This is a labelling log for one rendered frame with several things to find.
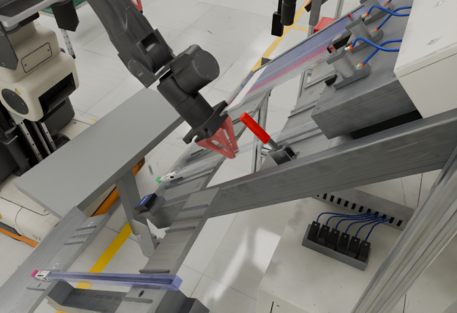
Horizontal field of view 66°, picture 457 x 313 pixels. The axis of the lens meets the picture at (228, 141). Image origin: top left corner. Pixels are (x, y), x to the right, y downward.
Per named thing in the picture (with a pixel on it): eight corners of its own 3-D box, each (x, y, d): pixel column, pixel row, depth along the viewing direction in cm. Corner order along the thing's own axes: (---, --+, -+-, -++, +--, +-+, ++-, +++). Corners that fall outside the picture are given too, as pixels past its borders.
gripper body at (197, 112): (231, 105, 71) (207, 77, 69) (207, 137, 65) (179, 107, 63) (211, 116, 76) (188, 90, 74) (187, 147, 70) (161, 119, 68)
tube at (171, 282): (35, 279, 76) (31, 275, 75) (41, 273, 76) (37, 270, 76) (177, 291, 41) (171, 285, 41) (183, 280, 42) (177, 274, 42)
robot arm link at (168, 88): (164, 73, 71) (147, 88, 67) (183, 57, 66) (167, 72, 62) (187, 100, 73) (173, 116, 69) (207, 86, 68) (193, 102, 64)
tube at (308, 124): (158, 184, 93) (156, 181, 93) (162, 180, 94) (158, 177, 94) (319, 124, 57) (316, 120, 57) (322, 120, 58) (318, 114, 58)
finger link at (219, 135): (254, 137, 73) (225, 103, 70) (240, 160, 68) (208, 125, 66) (233, 147, 78) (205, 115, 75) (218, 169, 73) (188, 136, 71)
